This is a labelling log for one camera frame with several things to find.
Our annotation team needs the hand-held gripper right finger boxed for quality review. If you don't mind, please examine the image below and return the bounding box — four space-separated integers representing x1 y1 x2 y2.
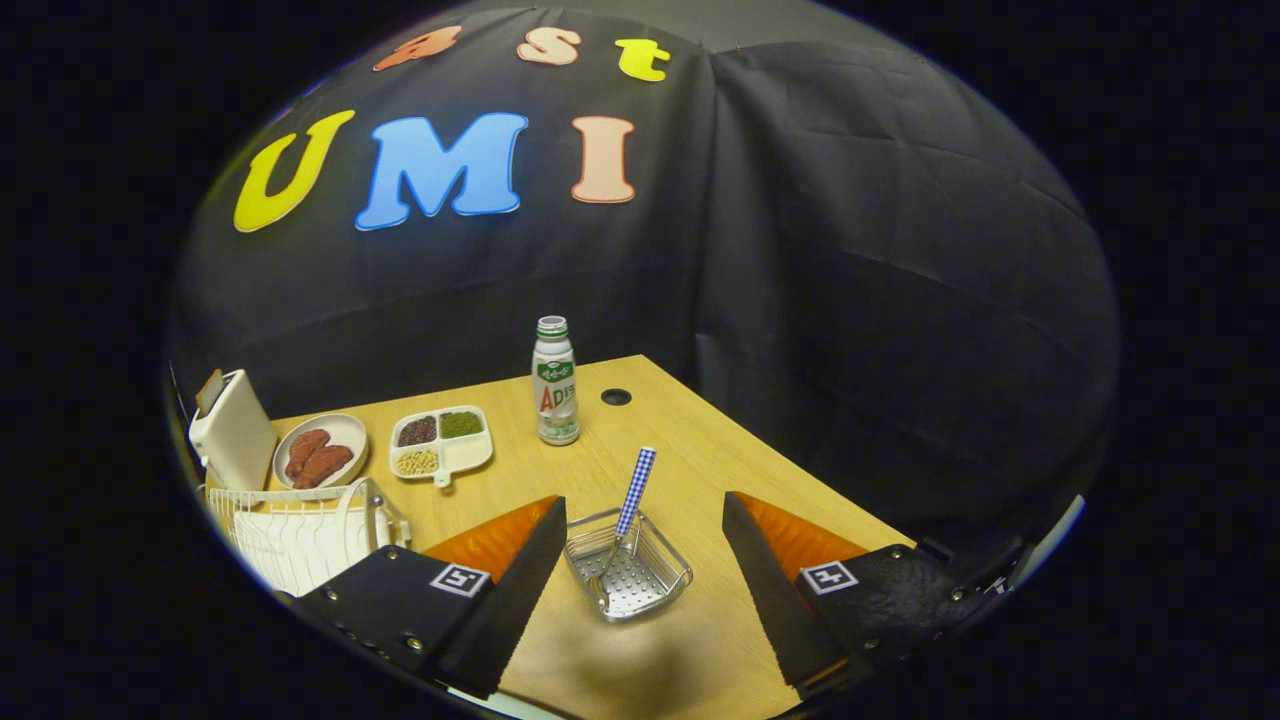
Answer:
722 490 988 691

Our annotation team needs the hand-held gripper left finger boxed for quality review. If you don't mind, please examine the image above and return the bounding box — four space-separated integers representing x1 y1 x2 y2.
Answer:
285 495 568 701

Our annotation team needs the metal wire basket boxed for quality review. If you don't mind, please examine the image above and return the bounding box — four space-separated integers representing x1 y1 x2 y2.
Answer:
563 507 694 624

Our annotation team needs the blue checked handle spoon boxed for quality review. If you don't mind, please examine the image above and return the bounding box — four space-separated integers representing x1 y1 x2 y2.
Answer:
597 447 658 591

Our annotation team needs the white wire dish rack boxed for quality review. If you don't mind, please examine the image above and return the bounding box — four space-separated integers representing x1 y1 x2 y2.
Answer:
205 477 413 598

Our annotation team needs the beige round dish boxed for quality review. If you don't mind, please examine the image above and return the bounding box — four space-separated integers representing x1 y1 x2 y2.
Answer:
272 413 370 491

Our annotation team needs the white divided tray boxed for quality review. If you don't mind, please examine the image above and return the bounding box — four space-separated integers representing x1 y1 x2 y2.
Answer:
389 404 495 489

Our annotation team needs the white drip tray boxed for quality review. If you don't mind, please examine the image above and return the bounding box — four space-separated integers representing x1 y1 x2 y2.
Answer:
235 505 391 596

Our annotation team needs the white drink bottle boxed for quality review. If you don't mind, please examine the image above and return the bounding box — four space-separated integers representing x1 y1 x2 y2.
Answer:
531 315 582 447

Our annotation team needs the red meat piece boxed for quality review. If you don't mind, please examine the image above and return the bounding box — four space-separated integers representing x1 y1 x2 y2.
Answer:
285 428 332 479
294 445 355 490

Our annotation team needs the white toaster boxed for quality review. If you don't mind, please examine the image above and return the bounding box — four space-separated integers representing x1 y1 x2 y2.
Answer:
188 368 279 493

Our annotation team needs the black backdrop cloth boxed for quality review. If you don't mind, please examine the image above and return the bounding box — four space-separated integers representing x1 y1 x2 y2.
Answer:
165 0 1121 561

